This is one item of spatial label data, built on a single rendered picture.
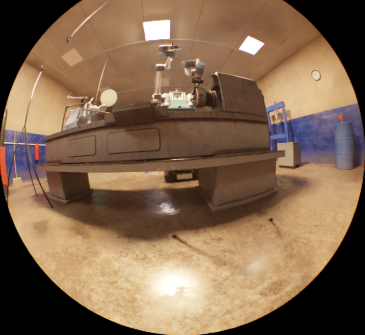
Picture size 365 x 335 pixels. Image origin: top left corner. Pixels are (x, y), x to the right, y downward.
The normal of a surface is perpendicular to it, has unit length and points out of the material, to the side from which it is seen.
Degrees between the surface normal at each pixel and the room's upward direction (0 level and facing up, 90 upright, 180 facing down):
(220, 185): 90
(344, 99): 90
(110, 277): 0
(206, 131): 90
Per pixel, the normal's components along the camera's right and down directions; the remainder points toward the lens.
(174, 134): 0.10, 0.00
